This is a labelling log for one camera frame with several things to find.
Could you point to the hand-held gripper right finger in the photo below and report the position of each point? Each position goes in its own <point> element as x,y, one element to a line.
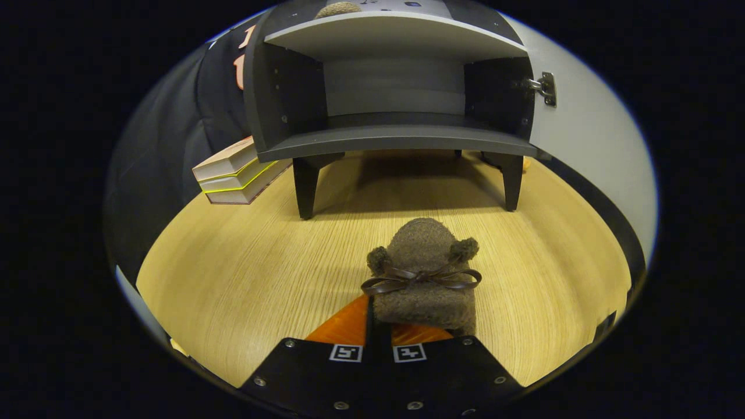
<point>448,378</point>

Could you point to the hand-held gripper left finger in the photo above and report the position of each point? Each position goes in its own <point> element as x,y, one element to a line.
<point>314,378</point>

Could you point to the brown fuzzy shoe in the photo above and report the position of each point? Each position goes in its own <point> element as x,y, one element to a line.
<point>337,9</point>
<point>422,244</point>

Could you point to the dark grey shoe cabinet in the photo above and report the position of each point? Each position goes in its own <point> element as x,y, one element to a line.
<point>396,139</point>

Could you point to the silver door hinge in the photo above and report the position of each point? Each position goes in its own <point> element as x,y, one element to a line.
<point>547,87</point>

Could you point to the white thick book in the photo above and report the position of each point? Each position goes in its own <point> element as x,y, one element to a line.
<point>238,196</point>

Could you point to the yellow-edged book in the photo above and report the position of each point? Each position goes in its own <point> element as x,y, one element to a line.
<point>233,183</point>

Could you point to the black backdrop cloth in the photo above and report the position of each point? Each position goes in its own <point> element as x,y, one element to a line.
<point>163,145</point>

